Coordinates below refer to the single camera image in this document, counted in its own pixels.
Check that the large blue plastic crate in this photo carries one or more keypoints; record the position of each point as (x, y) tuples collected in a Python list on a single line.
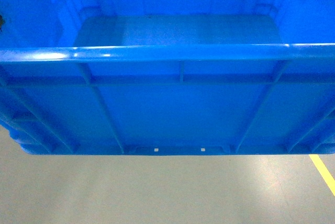
[(168, 77)]

